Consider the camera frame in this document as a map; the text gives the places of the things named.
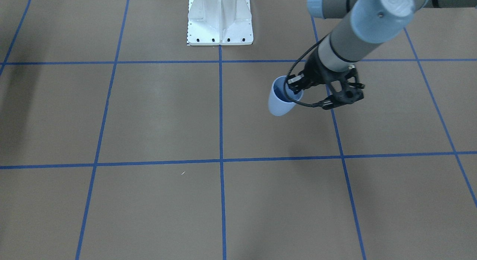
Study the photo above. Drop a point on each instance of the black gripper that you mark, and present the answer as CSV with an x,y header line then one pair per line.
x,y
315,74

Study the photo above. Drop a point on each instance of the light blue plastic cup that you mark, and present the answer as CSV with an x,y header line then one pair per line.
x,y
281,100

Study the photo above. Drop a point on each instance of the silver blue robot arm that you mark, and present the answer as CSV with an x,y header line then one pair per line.
x,y
363,26

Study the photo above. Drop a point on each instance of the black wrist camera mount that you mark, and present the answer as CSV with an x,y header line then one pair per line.
x,y
345,88

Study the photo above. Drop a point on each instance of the white camera mast base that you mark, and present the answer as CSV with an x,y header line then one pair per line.
x,y
219,22

